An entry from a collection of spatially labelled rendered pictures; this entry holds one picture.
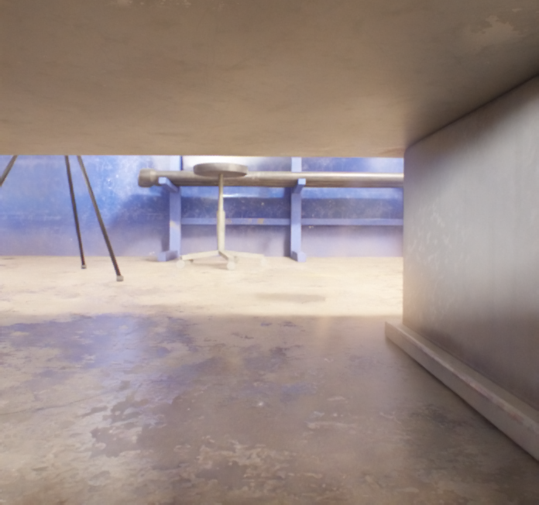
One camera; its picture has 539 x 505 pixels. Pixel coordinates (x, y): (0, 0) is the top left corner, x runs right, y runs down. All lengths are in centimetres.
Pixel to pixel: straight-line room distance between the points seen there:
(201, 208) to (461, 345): 310
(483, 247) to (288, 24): 38
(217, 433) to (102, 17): 42
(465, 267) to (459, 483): 31
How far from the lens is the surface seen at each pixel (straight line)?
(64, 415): 60
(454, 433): 55
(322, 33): 41
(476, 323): 64
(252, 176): 311
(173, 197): 352
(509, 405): 55
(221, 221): 261
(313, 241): 360
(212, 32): 41
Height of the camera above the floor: 22
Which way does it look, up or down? 1 degrees down
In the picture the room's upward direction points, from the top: straight up
